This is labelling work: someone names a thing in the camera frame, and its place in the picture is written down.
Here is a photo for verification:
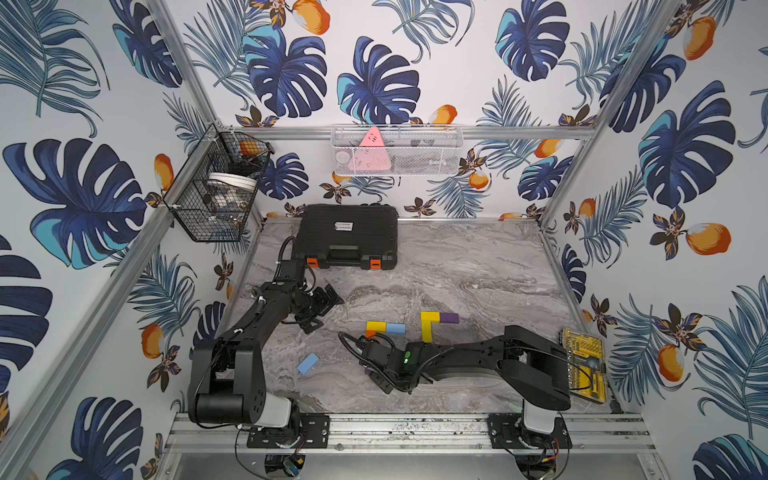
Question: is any long yellow block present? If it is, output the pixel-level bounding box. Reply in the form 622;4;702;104
421;321;433;343

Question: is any short yellow block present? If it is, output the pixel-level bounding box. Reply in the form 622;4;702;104
365;321;387;333
420;312;440;323

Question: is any purple short block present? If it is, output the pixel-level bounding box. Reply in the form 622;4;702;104
439;312;460;324

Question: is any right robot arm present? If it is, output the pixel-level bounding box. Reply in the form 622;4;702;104
345;325;576;435

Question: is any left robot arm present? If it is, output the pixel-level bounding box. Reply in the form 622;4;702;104
188;281;343;429

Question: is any black plastic tool case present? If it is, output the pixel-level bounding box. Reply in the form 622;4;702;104
292;204;398;270

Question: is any pink triangle item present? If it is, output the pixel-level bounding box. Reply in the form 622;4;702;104
348;126;392;174

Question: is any yellow screwdriver bit set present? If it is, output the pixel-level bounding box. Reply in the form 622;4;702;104
559;328;608;404

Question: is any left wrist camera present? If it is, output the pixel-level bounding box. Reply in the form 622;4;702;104
273;259;306;286

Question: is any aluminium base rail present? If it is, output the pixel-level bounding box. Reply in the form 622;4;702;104
165;414;657;455

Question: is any black wire basket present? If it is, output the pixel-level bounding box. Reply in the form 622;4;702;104
163;124;274;243

